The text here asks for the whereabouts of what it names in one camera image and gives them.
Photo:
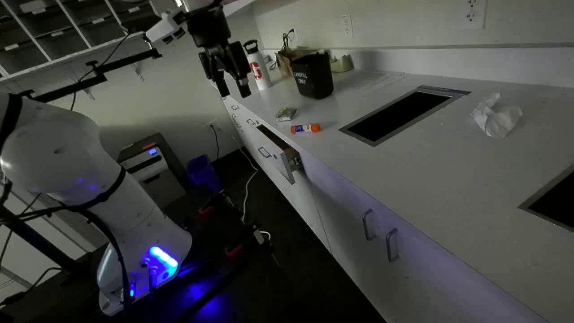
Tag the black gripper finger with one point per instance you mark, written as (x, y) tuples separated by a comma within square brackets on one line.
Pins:
[(241, 69), (220, 74)]

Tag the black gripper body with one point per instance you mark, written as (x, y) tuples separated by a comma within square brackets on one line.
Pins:
[(209, 27)]

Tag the white cloth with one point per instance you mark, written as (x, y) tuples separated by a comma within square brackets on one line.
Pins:
[(496, 117)]

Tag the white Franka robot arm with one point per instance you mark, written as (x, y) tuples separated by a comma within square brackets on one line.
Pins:
[(65, 155)]

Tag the black bin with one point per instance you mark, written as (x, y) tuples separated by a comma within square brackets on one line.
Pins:
[(313, 74)]

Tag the blue floor bin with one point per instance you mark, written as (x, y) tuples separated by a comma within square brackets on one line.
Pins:
[(203, 173)]

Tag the white water bottle black cap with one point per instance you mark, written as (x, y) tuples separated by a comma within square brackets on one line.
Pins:
[(257, 67)]

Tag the small grey flat object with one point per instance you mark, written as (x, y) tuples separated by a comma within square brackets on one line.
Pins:
[(288, 113)]

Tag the orange and white glue stick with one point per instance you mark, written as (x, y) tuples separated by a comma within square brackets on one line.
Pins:
[(306, 128)]

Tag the grey printer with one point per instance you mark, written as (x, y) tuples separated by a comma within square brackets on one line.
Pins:
[(153, 171)]

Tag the white pigeonhole shelf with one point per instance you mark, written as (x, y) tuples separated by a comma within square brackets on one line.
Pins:
[(55, 33)]

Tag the black robot cart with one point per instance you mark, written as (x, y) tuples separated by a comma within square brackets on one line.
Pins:
[(221, 257)]

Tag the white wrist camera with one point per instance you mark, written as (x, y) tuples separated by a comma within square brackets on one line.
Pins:
[(162, 29)]

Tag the white wall switch plate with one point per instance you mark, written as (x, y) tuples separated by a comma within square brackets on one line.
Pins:
[(347, 25)]

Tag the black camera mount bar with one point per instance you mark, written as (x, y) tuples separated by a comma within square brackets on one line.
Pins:
[(96, 74)]

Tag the white wall power outlet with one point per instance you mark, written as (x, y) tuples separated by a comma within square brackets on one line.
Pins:
[(473, 13)]

